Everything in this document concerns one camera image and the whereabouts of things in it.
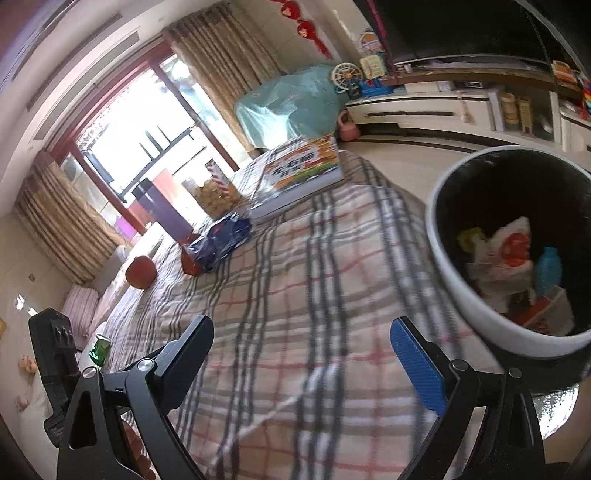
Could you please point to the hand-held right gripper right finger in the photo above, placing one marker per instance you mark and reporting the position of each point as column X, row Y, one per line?
column 415, row 360

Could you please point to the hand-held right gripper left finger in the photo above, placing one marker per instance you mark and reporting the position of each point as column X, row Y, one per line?
column 184, row 364

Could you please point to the white bin with black bag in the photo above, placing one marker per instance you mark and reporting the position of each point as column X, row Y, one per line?
column 461, row 295

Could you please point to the red and white carton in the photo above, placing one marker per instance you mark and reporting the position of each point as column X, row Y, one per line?
column 549, row 314

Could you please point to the small pink toy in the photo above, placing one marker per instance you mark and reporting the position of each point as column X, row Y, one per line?
column 21, row 402
column 27, row 363

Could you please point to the green drink can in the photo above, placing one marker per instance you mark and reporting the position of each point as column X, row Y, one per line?
column 100, row 350

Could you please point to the pink striped cushion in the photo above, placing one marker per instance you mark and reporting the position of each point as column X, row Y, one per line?
column 81, row 309

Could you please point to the red snack packet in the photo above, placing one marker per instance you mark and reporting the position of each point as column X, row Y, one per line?
column 190, row 263

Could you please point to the orange ball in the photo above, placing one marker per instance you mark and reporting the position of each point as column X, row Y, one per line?
column 141, row 272

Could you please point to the plaid blanket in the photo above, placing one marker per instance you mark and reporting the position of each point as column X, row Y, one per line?
column 300, row 300

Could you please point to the yellow wrapper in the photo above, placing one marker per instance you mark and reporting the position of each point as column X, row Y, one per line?
column 470, row 239

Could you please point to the dark blue snack packet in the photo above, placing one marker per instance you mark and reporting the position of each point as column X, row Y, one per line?
column 221, row 235

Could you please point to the beige striped curtain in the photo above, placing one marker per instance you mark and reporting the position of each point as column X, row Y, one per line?
column 221, row 60
column 69, row 217

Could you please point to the dark floor appliance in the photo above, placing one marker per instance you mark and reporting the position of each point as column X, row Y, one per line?
column 161, row 207

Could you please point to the clear bag of biscuits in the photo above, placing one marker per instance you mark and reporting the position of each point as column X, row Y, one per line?
column 217, row 194

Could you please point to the thick orange children's book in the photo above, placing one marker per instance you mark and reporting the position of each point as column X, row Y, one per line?
column 300, row 161

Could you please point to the red framed glass door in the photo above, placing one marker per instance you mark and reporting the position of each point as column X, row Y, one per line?
column 138, row 124

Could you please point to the pink kettlebell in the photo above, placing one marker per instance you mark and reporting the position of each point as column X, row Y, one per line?
column 348, row 127

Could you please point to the white television cabinet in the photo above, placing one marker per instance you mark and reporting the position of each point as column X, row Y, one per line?
column 415, row 110

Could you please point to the stack of round tins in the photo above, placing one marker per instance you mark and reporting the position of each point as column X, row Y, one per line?
column 508, row 110

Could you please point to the blue toy vehicle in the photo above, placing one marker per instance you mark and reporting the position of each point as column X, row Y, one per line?
column 375, row 88

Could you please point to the teal dust cover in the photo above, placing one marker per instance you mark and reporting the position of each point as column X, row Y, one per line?
column 286, row 106

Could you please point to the white ferris wheel toy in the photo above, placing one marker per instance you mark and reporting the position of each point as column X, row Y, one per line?
column 346, row 77

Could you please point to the green toy telephone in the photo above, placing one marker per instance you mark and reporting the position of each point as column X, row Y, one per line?
column 373, row 67

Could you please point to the colourful picture book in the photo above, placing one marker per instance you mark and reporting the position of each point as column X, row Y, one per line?
column 564, row 73

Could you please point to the black television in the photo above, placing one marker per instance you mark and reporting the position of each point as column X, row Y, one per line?
column 461, row 27

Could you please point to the red hanging knot decoration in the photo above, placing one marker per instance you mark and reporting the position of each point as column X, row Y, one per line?
column 307, row 27

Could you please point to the house-shaped wall sticker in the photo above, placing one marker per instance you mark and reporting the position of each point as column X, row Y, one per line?
column 369, row 40

